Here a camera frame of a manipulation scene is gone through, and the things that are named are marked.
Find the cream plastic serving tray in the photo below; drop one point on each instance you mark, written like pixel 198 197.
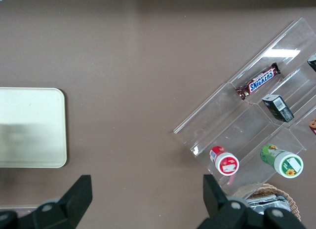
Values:
pixel 32 120

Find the brown cookie box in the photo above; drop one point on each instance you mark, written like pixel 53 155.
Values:
pixel 313 127

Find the red can with white lid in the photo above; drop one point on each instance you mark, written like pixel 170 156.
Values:
pixel 225 163

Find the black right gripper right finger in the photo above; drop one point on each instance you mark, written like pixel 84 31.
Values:
pixel 217 204

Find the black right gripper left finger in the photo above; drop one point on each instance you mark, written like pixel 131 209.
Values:
pixel 71 204

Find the aluminium foil container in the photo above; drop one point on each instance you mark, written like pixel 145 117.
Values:
pixel 264 202

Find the clear acrylic tiered rack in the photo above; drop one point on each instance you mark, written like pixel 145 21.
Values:
pixel 222 120

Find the small black box with barcode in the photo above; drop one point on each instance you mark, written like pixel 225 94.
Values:
pixel 279 109

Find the green can with white lid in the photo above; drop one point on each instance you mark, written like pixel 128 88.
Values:
pixel 287 163

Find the light wicker basket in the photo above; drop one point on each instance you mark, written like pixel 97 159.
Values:
pixel 292 202

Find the Snickers chocolate bar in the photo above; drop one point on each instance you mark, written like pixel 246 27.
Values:
pixel 259 82

